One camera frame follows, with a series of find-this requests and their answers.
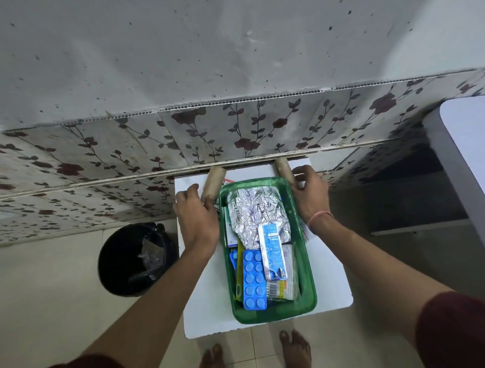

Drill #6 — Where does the person's left hand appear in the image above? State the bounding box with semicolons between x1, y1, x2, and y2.
173;184;221;259

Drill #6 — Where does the person's right hand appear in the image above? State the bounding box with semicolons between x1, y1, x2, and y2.
290;165;334;225

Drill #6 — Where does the green plastic tray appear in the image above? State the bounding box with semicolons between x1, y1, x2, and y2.
218;177;318;325

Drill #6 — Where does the person's right forearm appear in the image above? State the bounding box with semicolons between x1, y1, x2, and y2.
307;214;455;343

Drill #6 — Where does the person's left forearm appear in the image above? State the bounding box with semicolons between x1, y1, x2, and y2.
81;243;218;368

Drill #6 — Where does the white medicine box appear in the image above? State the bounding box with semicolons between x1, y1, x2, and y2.
223;206;239;249

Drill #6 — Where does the pink wristband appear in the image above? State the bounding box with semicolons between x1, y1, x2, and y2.
306;211;335;229

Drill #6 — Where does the white printed medicine strip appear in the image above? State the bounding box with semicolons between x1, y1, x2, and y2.
299;217;316;242

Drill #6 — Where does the silver foil blister strip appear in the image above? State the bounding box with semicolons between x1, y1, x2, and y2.
227;186;292;250

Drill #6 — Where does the light blue blister strip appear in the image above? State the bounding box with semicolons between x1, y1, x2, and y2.
258;223;288;281

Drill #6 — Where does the yellow medicine strip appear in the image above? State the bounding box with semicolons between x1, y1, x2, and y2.
236;243;245;303

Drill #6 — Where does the clear plastic wrapper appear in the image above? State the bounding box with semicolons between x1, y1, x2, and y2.
129;238;166;282

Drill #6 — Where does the blue tablet blister pack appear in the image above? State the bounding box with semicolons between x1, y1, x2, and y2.
242;249;268;311

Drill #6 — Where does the small white table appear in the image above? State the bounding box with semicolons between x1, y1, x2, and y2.
174;157;354;340

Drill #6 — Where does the white yellow medicine packet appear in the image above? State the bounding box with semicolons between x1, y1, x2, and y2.
266;244;295;302

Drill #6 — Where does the black trash bin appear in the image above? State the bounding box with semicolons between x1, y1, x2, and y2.
98;222;179;297

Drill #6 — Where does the person's left foot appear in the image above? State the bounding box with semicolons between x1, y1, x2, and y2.
199;343;226;368

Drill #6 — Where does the person's foot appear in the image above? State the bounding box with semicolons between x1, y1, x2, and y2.
279;329;312;368
199;343;226;368

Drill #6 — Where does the person's right foot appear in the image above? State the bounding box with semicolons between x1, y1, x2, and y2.
279;329;312;368

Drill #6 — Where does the white counter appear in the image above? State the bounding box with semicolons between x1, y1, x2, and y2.
371;95;485;249

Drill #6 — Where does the maroon shirt sleeve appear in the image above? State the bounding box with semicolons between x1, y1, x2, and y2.
415;291;485;368

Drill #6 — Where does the brown wooden post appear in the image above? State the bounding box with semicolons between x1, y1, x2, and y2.
201;166;227;201
275;156;296;185

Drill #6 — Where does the floral corrugated wall sheet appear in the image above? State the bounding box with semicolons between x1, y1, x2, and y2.
0;68;485;245

